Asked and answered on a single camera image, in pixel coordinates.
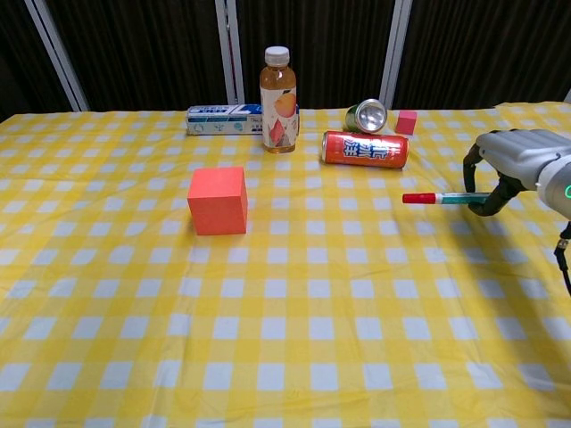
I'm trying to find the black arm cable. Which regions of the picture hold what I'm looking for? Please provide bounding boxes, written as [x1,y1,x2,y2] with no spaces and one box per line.
[553,221,571,298]

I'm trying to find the large orange-red block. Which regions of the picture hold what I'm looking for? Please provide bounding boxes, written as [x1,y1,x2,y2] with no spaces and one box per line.
[186,166,249,236]

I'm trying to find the red orange drink can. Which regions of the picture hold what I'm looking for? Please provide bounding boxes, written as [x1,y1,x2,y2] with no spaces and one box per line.
[321,129,410,171]

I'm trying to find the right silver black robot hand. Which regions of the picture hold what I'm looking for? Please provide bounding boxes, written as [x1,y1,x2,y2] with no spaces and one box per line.
[461,128,571,218]

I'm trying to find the green drink can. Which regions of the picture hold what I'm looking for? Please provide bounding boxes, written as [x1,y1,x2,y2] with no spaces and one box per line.
[344,98,388,134]

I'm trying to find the white blue long box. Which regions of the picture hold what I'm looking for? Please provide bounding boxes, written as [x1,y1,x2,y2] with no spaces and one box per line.
[185,103,265,136]

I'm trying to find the grey aluminium frame post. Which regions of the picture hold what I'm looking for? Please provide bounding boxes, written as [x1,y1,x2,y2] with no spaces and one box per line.
[378,0,414,111]
[24,0,90,112]
[214,0,246,105]

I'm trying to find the small pink cube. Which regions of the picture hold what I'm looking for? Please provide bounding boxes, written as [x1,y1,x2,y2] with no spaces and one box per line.
[394,110,418,136]

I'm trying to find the tea bottle with white cap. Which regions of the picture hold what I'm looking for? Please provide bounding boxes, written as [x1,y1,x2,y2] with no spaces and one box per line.
[259,45,300,155]

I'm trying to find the yellow white checkered tablecloth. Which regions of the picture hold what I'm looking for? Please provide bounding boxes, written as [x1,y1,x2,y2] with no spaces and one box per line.
[0,101,571,428]

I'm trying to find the red-capped marker pen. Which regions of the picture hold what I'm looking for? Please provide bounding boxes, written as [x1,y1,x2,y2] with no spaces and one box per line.
[401,192,492,208]

